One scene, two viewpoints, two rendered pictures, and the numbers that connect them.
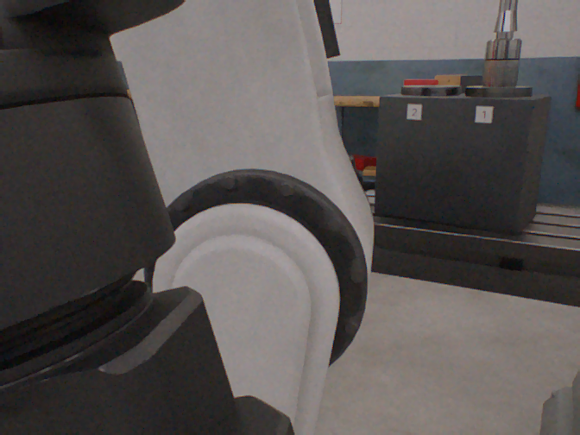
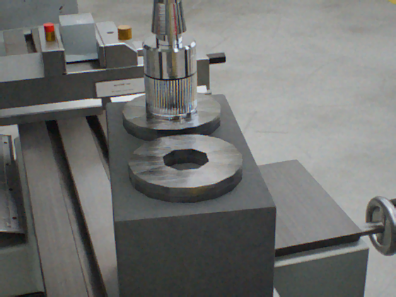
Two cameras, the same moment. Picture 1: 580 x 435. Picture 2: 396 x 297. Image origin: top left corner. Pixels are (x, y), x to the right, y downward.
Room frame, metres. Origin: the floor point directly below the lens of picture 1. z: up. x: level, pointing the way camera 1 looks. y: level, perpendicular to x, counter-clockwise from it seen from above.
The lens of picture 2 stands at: (1.19, 0.16, 1.37)
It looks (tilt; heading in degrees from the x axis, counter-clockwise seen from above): 27 degrees down; 228
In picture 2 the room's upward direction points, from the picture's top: 1 degrees counter-clockwise
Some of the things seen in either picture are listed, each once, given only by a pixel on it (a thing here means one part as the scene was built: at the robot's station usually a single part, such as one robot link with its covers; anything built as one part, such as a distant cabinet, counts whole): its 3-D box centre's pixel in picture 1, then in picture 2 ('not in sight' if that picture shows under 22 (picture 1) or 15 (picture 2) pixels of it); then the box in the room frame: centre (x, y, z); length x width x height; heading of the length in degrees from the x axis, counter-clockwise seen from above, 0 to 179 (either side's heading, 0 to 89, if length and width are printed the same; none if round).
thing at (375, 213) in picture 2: not in sight; (366, 229); (0.19, -0.47, 0.61); 0.16 x 0.12 x 0.12; 154
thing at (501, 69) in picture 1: (501, 67); (170, 80); (0.81, -0.30, 1.14); 0.05 x 0.05 x 0.06
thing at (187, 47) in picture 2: (503, 43); (169, 46); (0.81, -0.30, 1.17); 0.05 x 0.05 x 0.01
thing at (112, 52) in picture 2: not in sight; (113, 43); (0.55, -0.76, 1.00); 0.12 x 0.06 x 0.04; 62
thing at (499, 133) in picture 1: (457, 153); (182, 230); (0.84, -0.26, 1.01); 0.22 x 0.12 x 0.20; 56
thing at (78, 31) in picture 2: not in sight; (78, 37); (0.60, -0.78, 1.02); 0.06 x 0.05 x 0.06; 62
